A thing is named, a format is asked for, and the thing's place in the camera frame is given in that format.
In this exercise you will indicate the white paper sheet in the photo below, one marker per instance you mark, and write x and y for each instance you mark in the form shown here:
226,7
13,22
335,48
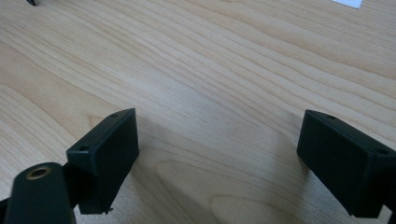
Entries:
348,2

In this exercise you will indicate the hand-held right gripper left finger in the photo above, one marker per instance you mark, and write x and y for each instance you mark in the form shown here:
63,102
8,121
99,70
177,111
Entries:
107,155

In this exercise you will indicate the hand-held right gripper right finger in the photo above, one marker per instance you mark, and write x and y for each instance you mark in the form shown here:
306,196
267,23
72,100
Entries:
345,161

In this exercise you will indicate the small black object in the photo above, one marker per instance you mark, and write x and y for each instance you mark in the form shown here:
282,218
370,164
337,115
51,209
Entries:
31,2

